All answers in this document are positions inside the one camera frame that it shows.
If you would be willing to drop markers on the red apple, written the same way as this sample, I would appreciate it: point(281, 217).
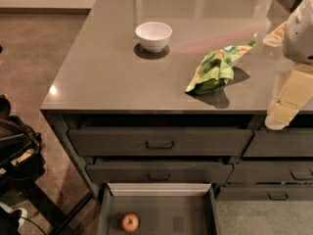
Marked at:
point(130, 222)

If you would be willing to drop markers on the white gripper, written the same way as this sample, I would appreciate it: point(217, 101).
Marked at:
point(300, 33)

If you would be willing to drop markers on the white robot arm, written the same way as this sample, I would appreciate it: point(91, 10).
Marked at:
point(298, 38)

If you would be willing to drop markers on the open bottom left drawer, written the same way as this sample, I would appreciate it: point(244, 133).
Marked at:
point(162, 208)

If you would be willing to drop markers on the bottom right grey drawer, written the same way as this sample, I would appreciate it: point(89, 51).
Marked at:
point(266, 193)

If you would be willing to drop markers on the grey drawer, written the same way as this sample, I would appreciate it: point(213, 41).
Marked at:
point(272, 172)
point(159, 141)
point(288, 143)
point(159, 170)
point(266, 193)

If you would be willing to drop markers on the top left grey drawer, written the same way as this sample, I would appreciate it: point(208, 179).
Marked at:
point(159, 141)

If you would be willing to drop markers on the grey counter cabinet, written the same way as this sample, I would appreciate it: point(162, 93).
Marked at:
point(109, 80)

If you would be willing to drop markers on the top right grey drawer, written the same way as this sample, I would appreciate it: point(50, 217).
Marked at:
point(288, 143)

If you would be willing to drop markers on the white ceramic bowl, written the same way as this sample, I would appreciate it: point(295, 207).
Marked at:
point(153, 36)

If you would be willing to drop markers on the middle left grey drawer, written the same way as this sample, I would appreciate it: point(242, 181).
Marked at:
point(159, 170)

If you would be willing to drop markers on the green snack bag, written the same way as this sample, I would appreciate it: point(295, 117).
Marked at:
point(216, 68)

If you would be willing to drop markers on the middle right grey drawer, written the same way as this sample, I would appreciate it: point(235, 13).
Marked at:
point(272, 172)

